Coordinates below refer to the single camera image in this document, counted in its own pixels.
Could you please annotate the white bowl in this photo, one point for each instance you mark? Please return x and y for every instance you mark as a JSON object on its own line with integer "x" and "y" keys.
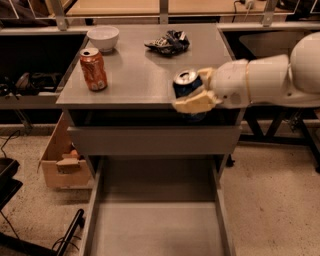
{"x": 104, "y": 38}

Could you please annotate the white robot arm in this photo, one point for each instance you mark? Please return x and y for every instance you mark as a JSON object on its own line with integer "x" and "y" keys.
{"x": 285, "y": 80}

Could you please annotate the black headphones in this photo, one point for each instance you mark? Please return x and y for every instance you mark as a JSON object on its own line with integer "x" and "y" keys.
{"x": 31, "y": 84}

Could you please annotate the open middle drawer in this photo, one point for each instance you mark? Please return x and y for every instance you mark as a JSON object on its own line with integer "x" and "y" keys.
{"x": 157, "y": 207}

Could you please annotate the cardboard box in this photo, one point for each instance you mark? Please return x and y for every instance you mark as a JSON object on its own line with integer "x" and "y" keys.
{"x": 62, "y": 165}

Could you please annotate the black chair base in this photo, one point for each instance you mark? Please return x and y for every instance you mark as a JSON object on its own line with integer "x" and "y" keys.
{"x": 34, "y": 224}

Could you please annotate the orange soda can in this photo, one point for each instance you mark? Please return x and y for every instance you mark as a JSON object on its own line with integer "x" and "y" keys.
{"x": 92, "y": 65}

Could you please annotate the grey drawer cabinet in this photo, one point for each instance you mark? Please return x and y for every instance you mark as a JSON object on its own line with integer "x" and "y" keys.
{"x": 133, "y": 116}

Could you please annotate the blue pepsi can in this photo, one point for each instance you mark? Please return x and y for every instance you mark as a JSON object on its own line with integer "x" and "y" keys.
{"x": 187, "y": 87}

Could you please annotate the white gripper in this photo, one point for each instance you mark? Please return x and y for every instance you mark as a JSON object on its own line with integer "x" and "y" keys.
{"x": 230, "y": 81}

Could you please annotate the crumpled dark chip bag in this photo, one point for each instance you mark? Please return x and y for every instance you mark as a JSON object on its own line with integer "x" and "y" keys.
{"x": 172, "y": 43}

